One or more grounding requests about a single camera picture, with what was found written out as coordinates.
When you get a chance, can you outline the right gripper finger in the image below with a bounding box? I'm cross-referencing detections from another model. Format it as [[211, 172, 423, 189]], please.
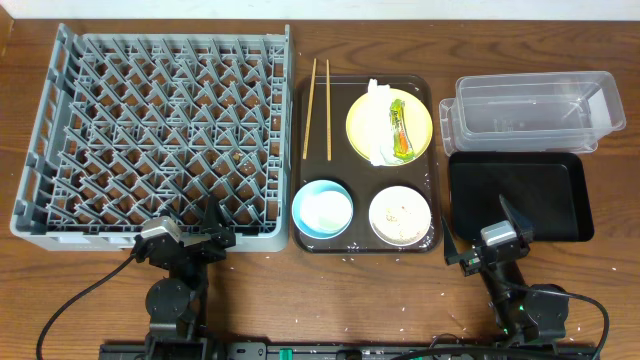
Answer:
[[441, 216, 459, 265], [499, 194, 534, 243]]

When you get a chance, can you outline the white bowl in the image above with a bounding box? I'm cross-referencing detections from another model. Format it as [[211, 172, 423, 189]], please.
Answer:
[[368, 186, 432, 247]]

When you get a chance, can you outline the green orange snack wrapper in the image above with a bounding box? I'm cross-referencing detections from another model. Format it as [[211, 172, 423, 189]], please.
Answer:
[[389, 99, 415, 162]]

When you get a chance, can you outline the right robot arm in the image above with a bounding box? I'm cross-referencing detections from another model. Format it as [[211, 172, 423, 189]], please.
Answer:
[[442, 196, 569, 346]]

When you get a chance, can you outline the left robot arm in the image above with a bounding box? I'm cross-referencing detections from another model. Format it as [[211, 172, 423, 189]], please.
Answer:
[[131, 195, 236, 360]]

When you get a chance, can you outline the grey plastic dishwasher rack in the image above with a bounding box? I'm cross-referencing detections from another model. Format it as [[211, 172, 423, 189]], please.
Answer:
[[10, 25, 294, 252]]

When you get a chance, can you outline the black rectangular tray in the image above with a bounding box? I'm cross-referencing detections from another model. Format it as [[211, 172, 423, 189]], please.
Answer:
[[449, 152, 595, 242]]

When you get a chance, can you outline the light blue bowl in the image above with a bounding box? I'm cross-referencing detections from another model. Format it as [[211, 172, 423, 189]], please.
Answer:
[[291, 180, 354, 240]]

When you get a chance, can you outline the clear plastic bin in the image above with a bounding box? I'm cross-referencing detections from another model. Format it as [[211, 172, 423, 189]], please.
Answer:
[[439, 71, 626, 156]]

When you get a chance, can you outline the dark brown serving tray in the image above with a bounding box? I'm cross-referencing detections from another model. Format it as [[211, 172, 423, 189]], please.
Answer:
[[292, 75, 443, 255]]

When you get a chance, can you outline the yellow plate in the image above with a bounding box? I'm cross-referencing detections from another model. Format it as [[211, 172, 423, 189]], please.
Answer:
[[346, 87, 433, 166]]

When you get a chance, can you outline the right black cable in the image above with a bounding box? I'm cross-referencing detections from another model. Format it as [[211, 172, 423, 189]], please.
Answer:
[[482, 267, 611, 360]]

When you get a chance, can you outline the black cable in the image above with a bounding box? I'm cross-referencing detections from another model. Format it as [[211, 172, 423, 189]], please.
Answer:
[[35, 254, 137, 360], [482, 267, 611, 360]]

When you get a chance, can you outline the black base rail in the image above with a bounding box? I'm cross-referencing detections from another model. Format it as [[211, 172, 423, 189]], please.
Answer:
[[98, 342, 594, 360]]

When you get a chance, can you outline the left black cable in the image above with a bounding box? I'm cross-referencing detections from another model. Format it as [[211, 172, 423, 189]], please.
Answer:
[[35, 254, 137, 360]]

